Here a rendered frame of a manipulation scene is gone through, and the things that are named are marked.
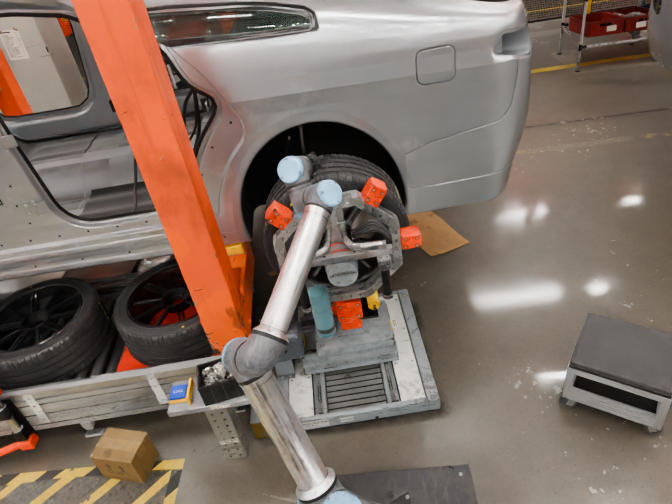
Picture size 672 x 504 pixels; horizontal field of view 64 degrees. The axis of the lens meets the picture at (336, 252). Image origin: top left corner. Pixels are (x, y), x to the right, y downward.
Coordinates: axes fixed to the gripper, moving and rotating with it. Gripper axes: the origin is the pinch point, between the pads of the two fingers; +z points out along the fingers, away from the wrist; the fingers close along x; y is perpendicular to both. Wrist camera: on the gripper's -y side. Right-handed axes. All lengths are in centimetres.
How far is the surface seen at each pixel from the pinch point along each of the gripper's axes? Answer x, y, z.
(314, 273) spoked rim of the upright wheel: -37, -33, 23
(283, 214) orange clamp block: -8.7, -18.8, -6.3
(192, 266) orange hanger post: -5, -56, -25
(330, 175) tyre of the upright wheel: -6.5, 4.2, 4.3
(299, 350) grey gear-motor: -65, -65, 29
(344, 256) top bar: -36.6, -6.2, -12.7
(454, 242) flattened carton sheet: -80, 17, 154
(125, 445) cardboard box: -52, -146, -11
